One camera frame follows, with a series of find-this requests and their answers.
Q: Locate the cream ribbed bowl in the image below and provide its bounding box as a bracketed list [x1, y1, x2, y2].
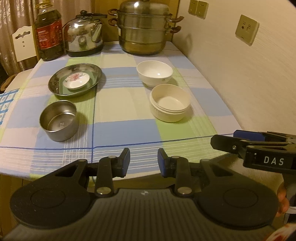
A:
[149, 84, 191, 123]

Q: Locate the small steel bowl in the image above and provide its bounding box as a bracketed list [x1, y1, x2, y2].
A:
[39, 100, 79, 142]

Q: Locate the person's right hand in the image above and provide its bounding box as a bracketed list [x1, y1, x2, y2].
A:
[276, 182, 290, 217]

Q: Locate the checked pastel tablecloth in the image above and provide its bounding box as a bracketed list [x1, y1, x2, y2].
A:
[1, 42, 240, 179]

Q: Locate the small floral white saucer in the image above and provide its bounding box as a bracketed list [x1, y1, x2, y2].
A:
[63, 72, 90, 90]

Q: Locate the white glossy ceramic bowl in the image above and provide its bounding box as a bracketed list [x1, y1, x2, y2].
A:
[136, 60, 173, 87]

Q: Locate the large steel plate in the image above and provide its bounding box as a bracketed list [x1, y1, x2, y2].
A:
[48, 63, 102, 98]

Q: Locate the blue white patterned cloth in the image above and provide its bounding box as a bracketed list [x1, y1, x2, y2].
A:
[0, 89, 19, 125]

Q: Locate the stainless steel kettle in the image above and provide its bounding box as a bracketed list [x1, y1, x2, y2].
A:
[63, 10, 107, 57]

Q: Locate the stacked steel steamer pot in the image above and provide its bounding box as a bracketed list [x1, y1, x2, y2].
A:
[108, 1, 184, 56]

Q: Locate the white wooden chair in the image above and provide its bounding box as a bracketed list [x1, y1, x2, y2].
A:
[0, 25, 39, 93]

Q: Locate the large cooking oil bottle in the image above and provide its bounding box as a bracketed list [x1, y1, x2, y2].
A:
[35, 1, 64, 61]

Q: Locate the beige curtain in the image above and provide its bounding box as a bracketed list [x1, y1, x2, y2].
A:
[0, 0, 95, 76]

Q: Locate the beige wall socket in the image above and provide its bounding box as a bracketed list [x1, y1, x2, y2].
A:
[235, 15, 259, 46]

